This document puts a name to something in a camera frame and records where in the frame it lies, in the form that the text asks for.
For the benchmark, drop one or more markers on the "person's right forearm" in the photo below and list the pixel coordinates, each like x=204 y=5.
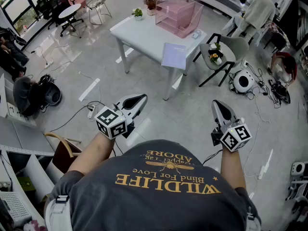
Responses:
x=232 y=167

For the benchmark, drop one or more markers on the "green plant in white pot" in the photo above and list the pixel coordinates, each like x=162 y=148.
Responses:
x=215 y=46

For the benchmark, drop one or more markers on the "round white table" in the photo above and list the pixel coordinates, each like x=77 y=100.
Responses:
x=69 y=10

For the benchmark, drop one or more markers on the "white device with round opening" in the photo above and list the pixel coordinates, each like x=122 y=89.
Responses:
x=237 y=79

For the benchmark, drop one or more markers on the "brown wooden chair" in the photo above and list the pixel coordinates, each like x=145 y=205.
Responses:
x=63 y=155

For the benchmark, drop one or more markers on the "grey chair with black frame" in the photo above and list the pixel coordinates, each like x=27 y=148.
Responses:
x=235 y=47

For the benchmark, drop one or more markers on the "person's left forearm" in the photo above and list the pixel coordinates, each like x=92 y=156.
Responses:
x=91 y=153

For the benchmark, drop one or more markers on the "white low cabinet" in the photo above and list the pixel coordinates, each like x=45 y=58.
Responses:
x=14 y=115

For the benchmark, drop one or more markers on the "green box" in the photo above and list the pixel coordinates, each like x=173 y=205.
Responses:
x=25 y=184

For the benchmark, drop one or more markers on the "small black box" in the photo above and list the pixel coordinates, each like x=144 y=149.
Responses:
x=216 y=52

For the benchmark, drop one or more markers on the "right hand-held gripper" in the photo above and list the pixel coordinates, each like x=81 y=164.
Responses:
x=237 y=138

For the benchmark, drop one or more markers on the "small green potted plant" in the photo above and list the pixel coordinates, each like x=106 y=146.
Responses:
x=137 y=13

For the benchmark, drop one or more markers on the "reddish dried plant in pot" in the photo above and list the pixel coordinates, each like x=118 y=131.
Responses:
x=151 y=2

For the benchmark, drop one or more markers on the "white shelving unit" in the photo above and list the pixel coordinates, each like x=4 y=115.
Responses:
x=36 y=174

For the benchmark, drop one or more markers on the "pink mesh desk organizer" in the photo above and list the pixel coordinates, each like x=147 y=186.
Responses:
x=178 y=16

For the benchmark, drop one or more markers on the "small white round-hole device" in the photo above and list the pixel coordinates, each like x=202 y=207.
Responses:
x=298 y=168

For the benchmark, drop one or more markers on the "purple spiral notebook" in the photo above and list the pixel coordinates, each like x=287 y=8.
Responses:
x=173 y=56

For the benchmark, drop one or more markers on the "white power strip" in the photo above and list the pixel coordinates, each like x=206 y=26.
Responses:
x=48 y=64
x=91 y=112

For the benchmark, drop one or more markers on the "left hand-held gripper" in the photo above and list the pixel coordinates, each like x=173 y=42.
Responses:
x=109 y=123

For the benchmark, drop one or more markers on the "person's dark grey printed t-shirt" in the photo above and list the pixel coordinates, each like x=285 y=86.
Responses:
x=154 y=206

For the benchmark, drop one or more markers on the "white perforated box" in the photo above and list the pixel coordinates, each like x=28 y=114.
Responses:
x=14 y=206

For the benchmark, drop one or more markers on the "small white handheld fan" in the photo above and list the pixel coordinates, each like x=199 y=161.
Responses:
x=197 y=34

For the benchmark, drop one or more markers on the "white rectangular table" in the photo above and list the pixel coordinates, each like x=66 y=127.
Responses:
x=144 y=37

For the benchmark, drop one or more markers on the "black round device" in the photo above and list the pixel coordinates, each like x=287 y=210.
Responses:
x=53 y=93

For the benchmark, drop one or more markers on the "yellow flower in white pot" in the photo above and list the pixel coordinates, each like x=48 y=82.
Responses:
x=214 y=58

